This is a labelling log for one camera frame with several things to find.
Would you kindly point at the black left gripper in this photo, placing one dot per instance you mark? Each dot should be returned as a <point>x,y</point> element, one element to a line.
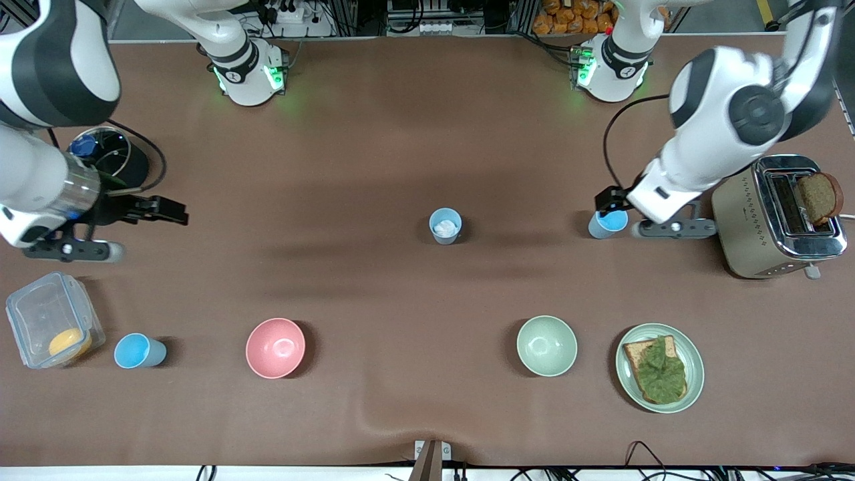
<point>609,198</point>

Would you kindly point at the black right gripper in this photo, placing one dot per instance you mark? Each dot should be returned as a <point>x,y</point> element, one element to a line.
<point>115,208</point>

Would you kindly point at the blue plastic cup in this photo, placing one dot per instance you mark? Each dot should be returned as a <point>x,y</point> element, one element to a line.
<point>604,228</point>
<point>137,351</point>

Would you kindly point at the blue cup with white inside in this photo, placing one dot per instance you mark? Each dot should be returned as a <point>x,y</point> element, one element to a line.
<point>435,224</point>

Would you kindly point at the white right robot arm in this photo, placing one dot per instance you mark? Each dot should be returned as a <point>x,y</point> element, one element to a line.
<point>27,167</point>

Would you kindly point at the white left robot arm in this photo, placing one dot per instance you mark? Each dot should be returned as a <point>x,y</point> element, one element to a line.
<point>708,100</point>

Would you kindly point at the beige chrome toaster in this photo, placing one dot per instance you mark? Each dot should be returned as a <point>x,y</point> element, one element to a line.
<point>741,220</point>

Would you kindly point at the brown bread slice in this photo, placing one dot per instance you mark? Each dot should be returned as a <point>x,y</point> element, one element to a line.
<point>634,351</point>

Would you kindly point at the pale green bowl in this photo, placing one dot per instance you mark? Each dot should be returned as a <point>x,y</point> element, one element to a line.
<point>546,345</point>

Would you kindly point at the clear plastic container blue seal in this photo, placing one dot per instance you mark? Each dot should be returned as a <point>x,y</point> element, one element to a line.
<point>40,314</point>

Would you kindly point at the yellow round food piece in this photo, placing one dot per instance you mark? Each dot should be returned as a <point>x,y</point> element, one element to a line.
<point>69,342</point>

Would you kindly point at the green lettuce leaf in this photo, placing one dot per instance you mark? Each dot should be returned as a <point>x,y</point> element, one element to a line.
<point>661,374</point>

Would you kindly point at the pink bowl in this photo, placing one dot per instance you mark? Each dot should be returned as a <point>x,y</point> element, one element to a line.
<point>275,347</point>

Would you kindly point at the pale green plate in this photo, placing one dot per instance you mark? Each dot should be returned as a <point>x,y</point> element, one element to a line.
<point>696,367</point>

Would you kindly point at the bag of orange buns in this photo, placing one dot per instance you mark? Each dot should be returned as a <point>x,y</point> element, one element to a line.
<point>568,17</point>

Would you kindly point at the dark brown toast slice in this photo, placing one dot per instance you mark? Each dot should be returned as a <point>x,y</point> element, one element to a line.
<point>820,197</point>

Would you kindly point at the white power strip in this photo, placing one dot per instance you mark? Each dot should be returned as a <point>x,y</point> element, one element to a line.
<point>431,28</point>
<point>290,15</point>

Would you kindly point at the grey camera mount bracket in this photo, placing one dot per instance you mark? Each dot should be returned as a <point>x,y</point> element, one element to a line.
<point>431,461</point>

